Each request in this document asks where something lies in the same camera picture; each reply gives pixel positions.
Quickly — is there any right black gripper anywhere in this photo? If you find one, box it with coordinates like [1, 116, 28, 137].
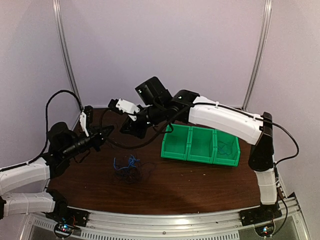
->
[120, 101, 166, 139]

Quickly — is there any light blue cable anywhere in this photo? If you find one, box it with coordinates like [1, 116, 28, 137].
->
[216, 141, 238, 157]

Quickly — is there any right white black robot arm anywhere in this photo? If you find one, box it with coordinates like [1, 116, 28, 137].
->
[115, 76, 277, 221]

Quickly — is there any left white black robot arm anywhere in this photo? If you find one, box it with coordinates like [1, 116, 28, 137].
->
[0, 122, 115, 222]

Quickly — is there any left green plastic bin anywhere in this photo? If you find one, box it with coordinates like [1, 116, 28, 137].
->
[160, 124, 191, 161]

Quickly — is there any green plastic bin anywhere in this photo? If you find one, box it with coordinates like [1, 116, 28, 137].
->
[160, 124, 191, 161]
[213, 130, 241, 167]
[187, 126, 217, 165]

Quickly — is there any middle green plastic bin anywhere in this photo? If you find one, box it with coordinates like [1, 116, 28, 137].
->
[187, 126, 217, 165]

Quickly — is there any right green plastic bin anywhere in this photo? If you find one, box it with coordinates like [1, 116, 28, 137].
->
[213, 130, 241, 167]

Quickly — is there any left round circuit board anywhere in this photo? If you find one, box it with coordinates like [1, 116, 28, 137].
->
[53, 223, 74, 238]

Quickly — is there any round circuit board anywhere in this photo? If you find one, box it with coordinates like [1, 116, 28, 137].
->
[254, 223, 275, 238]
[53, 223, 74, 238]

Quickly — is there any right round circuit board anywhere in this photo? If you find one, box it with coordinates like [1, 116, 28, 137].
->
[254, 223, 275, 238]

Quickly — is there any right black camera cable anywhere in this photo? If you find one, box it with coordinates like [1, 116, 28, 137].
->
[99, 108, 181, 150]

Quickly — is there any black camera cable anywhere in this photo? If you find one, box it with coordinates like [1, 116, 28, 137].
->
[99, 108, 181, 150]
[0, 89, 85, 171]

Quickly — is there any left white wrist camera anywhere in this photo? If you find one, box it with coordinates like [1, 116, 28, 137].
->
[79, 105, 94, 137]

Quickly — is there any left black camera cable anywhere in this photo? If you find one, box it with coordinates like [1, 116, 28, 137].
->
[0, 89, 85, 171]

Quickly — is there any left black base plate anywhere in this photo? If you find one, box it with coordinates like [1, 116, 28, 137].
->
[45, 207, 89, 227]

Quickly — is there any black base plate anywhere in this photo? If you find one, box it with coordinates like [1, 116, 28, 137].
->
[239, 204, 282, 226]
[45, 207, 89, 227]

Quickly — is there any aluminium front rail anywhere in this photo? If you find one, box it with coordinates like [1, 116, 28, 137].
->
[18, 197, 311, 240]

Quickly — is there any left aluminium frame post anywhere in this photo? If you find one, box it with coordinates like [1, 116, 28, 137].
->
[52, 0, 82, 110]

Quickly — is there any aluminium frame post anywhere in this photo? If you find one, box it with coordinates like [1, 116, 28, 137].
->
[52, 0, 82, 110]
[242, 0, 273, 110]

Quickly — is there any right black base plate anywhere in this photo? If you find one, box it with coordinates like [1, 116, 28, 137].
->
[239, 204, 282, 226]

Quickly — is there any right aluminium frame post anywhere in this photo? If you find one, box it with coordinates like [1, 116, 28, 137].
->
[242, 0, 273, 110]

